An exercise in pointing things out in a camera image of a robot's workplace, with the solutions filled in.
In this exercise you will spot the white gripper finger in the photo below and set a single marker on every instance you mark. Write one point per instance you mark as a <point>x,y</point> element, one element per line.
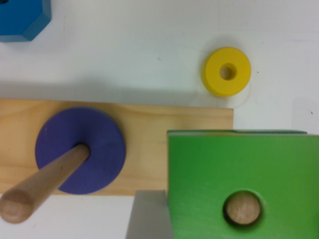
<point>150,216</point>

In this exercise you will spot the green square block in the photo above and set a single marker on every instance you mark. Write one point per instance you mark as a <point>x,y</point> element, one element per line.
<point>281,167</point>

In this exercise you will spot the blue octagonal block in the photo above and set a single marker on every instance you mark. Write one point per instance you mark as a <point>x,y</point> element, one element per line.
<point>23,20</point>

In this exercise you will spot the wooden peg base board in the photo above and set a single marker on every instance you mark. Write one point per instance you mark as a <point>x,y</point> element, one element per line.
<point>144,129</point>

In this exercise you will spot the near wooden peg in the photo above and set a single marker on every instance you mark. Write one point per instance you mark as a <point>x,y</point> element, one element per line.
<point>242,208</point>

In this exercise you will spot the wooden peg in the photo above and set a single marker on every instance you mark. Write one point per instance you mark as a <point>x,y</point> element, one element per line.
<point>21,201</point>
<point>242,208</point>

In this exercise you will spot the middle wooden peg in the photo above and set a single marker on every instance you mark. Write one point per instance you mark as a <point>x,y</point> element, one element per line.
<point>21,201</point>

